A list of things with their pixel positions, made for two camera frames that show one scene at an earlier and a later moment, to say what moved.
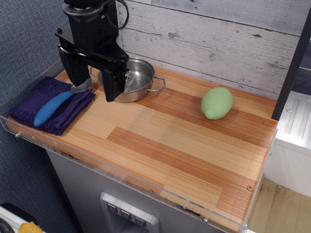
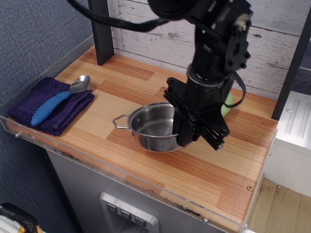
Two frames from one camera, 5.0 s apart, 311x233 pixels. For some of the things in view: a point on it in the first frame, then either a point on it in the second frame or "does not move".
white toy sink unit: [289, 166] does not move
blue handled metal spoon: [49, 109] does not move
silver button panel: [122, 217] does not move
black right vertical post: [294, 70] does not move
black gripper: [97, 35] → [199, 98]
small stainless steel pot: [99, 75] → [152, 126]
